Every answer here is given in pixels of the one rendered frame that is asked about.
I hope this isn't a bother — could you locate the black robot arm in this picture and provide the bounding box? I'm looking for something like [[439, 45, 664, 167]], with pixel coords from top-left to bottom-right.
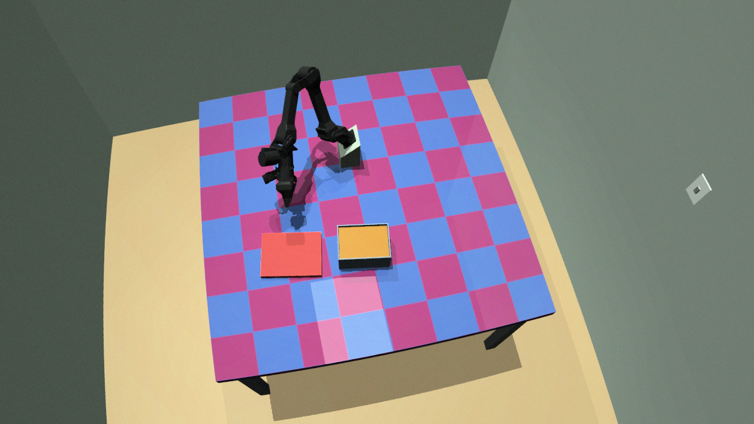
[[258, 67, 356, 184]]

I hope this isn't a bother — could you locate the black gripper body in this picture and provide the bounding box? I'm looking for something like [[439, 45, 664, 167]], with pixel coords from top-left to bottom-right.
[[276, 163, 297, 191]]

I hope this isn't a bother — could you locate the red box lid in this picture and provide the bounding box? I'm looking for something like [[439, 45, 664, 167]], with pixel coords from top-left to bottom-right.
[[260, 232, 322, 278]]

